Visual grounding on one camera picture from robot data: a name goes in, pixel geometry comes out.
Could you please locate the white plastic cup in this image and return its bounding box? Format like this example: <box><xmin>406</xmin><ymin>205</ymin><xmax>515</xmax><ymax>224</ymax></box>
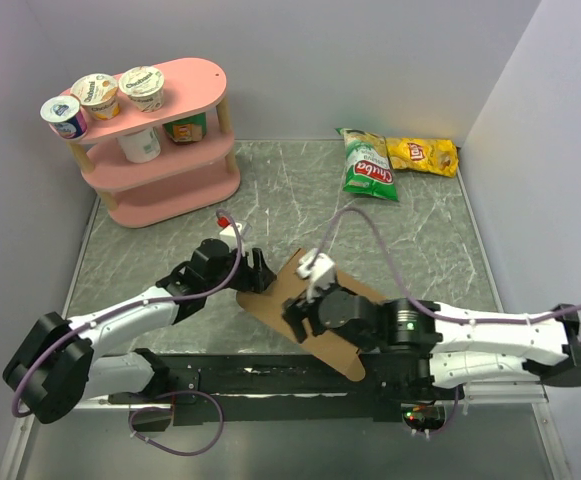
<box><xmin>118</xmin><ymin>127</ymin><xmax>161</xmax><ymax>164</ymax></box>

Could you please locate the blue white yogurt cup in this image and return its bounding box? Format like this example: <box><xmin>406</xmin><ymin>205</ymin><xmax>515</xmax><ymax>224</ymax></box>
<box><xmin>40</xmin><ymin>95</ymin><xmax>87</xmax><ymax>140</ymax></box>

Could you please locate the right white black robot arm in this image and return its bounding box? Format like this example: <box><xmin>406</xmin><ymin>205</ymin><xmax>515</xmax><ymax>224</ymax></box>
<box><xmin>282</xmin><ymin>285</ymin><xmax>581</xmax><ymax>402</ymax></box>

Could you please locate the green Chuba chips bag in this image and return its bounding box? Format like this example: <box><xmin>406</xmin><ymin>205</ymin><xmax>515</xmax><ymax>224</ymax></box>
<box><xmin>337</xmin><ymin>128</ymin><xmax>398</xmax><ymax>201</ymax></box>

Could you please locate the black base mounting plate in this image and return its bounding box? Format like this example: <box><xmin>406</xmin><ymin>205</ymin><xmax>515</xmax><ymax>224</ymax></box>
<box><xmin>103</xmin><ymin>349</ymin><xmax>465</xmax><ymax>426</ymax></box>

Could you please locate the white Chobani yogurt cup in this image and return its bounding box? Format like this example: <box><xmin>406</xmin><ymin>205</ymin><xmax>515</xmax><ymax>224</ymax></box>
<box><xmin>118</xmin><ymin>66</ymin><xmax>165</xmax><ymax>112</ymax></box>

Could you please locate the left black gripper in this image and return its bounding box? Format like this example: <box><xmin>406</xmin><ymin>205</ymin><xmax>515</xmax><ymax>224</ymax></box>
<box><xmin>205</xmin><ymin>244</ymin><xmax>276</xmax><ymax>295</ymax></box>

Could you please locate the orange Chobani yogurt cup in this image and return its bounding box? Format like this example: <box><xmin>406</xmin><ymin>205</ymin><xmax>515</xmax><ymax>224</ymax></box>
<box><xmin>70</xmin><ymin>73</ymin><xmax>121</xmax><ymax>120</ymax></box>

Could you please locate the pink three-tier shelf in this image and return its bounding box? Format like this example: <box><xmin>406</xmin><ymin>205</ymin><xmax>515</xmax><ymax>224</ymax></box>
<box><xmin>67</xmin><ymin>58</ymin><xmax>241</xmax><ymax>228</ymax></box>

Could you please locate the yellow Lays chips bag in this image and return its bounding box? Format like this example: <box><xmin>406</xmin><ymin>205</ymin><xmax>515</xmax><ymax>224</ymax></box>
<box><xmin>386</xmin><ymin>137</ymin><xmax>459</xmax><ymax>178</ymax></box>

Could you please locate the green snack cup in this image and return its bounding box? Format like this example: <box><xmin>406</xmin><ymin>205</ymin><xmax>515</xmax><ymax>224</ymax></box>
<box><xmin>163</xmin><ymin>113</ymin><xmax>207</xmax><ymax>144</ymax></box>

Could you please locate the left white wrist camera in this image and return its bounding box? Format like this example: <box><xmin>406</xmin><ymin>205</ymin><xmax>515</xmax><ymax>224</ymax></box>
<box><xmin>216</xmin><ymin>210</ymin><xmax>252</xmax><ymax>249</ymax></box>

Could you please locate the brown cardboard box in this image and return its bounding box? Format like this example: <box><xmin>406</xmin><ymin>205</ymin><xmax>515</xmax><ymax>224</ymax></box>
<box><xmin>234</xmin><ymin>246</ymin><xmax>389</xmax><ymax>383</ymax></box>

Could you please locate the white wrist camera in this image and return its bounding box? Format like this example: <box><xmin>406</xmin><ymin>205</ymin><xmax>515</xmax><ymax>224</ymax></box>
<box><xmin>295</xmin><ymin>248</ymin><xmax>337</xmax><ymax>303</ymax></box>
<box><xmin>216</xmin><ymin>210</ymin><xmax>252</xmax><ymax>249</ymax></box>

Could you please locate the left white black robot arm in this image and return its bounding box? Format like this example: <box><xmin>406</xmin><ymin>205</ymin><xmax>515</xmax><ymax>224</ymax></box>
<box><xmin>2</xmin><ymin>238</ymin><xmax>276</xmax><ymax>424</ymax></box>

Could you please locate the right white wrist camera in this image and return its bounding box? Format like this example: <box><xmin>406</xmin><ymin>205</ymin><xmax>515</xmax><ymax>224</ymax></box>
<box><xmin>295</xmin><ymin>248</ymin><xmax>337</xmax><ymax>303</ymax></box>

